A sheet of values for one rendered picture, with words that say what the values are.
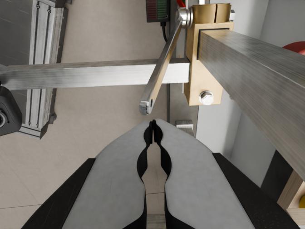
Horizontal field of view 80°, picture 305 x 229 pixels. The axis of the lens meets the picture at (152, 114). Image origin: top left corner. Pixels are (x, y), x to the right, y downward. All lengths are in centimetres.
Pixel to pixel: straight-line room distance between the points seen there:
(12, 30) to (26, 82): 78
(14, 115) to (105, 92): 106
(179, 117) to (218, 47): 34
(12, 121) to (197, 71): 23
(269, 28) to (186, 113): 28
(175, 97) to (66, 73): 27
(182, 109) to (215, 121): 18
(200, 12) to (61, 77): 21
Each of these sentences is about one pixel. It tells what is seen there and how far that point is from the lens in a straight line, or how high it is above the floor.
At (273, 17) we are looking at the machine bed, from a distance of 55.
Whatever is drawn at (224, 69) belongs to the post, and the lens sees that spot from 17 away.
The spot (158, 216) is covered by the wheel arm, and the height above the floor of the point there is 94.
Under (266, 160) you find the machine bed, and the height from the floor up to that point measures 79.
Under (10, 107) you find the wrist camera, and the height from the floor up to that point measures 96.
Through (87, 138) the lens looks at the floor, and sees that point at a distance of 152.
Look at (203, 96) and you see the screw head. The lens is 28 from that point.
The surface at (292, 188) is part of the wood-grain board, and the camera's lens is 48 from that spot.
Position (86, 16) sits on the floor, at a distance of 117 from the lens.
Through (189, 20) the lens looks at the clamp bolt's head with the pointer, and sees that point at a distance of 27.
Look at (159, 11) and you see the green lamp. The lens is 42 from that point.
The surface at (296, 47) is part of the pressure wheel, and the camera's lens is 29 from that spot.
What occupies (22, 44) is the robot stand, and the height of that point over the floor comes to 21.
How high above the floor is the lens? 112
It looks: 59 degrees down
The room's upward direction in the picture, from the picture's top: 179 degrees clockwise
